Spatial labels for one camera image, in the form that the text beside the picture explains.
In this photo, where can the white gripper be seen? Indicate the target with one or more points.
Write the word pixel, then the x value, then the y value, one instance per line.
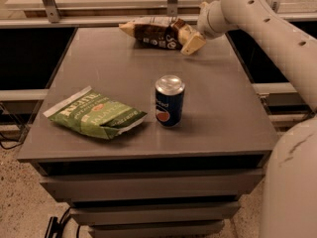
pixel 205 26

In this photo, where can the brown chip bag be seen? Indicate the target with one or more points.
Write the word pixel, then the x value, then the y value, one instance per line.
pixel 160 32

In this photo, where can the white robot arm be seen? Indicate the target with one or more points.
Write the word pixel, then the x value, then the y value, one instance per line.
pixel 290 187

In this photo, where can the blue pepsi can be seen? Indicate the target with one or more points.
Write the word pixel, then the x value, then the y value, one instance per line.
pixel 170 91

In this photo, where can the green jalapeno chip bag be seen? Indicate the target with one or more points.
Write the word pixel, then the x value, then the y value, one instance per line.
pixel 92 114

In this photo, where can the grey drawer cabinet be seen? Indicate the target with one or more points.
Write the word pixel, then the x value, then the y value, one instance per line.
pixel 153 180

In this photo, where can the black plug under cabinet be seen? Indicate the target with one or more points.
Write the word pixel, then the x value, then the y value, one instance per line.
pixel 57 226

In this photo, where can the metal railing frame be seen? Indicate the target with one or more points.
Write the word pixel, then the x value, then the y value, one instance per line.
pixel 24 13

